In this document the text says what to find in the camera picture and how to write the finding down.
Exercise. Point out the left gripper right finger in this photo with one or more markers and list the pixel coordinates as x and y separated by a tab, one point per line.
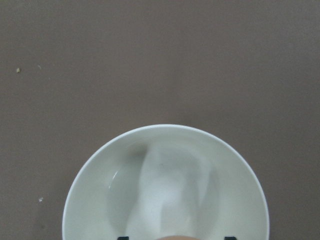
229	238

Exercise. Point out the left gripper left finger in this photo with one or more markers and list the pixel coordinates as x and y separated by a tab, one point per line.
123	238

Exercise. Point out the brown egg from bowl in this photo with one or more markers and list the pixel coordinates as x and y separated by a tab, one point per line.
177	237

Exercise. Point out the white ceramic bowl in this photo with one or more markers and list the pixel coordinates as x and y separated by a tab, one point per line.
166	180

